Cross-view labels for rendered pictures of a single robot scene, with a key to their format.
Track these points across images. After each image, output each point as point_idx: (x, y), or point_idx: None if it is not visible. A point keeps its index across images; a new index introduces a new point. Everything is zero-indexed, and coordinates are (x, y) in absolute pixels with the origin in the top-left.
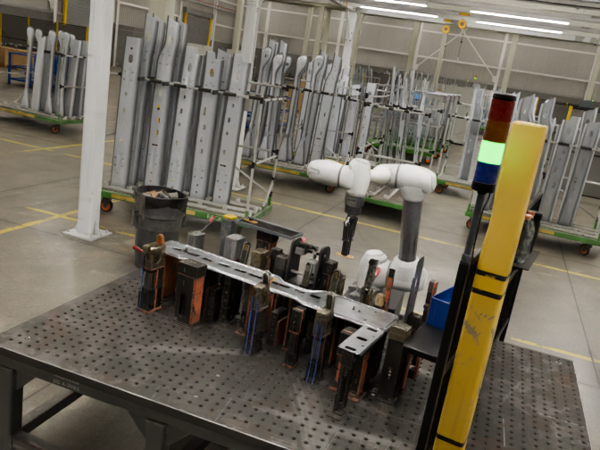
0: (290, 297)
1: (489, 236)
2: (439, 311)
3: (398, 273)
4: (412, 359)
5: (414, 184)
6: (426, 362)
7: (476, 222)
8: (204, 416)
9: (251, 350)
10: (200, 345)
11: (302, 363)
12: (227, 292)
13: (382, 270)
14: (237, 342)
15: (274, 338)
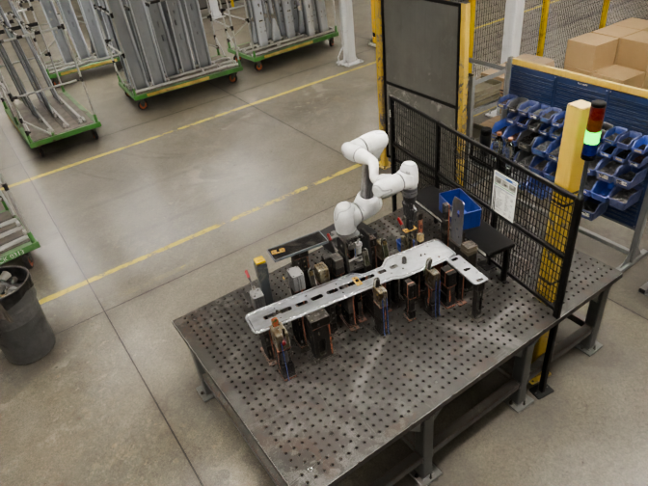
0: (390, 280)
1: (572, 175)
2: (466, 219)
3: (369, 208)
4: None
5: (380, 147)
6: None
7: (586, 175)
8: (463, 385)
9: (387, 330)
10: (363, 357)
11: None
12: (333, 311)
13: (358, 213)
14: (366, 335)
15: None
